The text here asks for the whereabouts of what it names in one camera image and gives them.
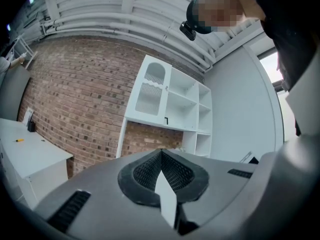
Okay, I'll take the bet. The white metal rack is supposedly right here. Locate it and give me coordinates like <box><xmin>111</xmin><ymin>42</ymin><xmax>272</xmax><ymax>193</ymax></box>
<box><xmin>4</xmin><ymin>34</ymin><xmax>39</xmax><ymax>70</ymax></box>

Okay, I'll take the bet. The person's head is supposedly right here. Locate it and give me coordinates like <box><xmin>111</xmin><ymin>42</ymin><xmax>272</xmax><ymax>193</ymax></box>
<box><xmin>186</xmin><ymin>0</ymin><xmax>266</xmax><ymax>35</ymax></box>

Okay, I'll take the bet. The plain white desk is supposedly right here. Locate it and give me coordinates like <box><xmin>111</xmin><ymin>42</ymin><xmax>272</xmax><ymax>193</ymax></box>
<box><xmin>0</xmin><ymin>117</ymin><xmax>74</xmax><ymax>210</ymax></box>

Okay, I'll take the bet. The grey partition panel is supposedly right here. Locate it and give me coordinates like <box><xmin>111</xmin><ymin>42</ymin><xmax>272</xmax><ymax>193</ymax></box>
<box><xmin>0</xmin><ymin>64</ymin><xmax>32</xmax><ymax>122</ymax></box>

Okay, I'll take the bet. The black head-worn camera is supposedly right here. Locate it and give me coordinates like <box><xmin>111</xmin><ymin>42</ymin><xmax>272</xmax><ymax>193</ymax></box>
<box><xmin>179</xmin><ymin>20</ymin><xmax>197</xmax><ymax>42</ymax></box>

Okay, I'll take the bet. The white arched cabinet door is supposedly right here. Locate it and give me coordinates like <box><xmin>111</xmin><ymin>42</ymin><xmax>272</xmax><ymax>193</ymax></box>
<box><xmin>124</xmin><ymin>54</ymin><xmax>173</xmax><ymax>128</ymax></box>

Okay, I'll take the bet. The black framed window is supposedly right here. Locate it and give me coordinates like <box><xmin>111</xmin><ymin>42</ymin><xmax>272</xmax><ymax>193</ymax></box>
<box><xmin>257</xmin><ymin>47</ymin><xmax>299</xmax><ymax>143</ymax></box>

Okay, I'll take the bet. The white desk with shelf hutch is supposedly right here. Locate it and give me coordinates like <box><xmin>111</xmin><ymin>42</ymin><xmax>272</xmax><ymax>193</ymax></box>
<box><xmin>115</xmin><ymin>54</ymin><xmax>214</xmax><ymax>159</ymax></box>

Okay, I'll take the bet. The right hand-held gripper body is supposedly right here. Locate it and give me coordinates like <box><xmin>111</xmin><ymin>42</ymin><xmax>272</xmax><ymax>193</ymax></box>
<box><xmin>239</xmin><ymin>150</ymin><xmax>260</xmax><ymax>165</ymax></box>

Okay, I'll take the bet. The person's black clothing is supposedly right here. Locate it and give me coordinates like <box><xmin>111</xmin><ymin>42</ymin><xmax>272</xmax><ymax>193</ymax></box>
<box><xmin>246</xmin><ymin>0</ymin><xmax>320</xmax><ymax>138</ymax></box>

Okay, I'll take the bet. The white paper sign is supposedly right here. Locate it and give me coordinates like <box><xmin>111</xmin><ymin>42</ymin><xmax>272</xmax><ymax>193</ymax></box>
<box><xmin>22</xmin><ymin>106</ymin><xmax>35</xmax><ymax>127</ymax></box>

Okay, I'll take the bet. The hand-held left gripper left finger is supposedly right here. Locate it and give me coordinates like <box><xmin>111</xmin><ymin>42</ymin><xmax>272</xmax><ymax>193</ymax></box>
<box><xmin>31</xmin><ymin>148</ymin><xmax>176</xmax><ymax>240</ymax></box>

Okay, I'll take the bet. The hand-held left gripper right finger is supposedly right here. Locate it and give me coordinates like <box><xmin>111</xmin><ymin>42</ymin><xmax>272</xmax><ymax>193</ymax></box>
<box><xmin>161</xmin><ymin>148</ymin><xmax>259</xmax><ymax>236</ymax></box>

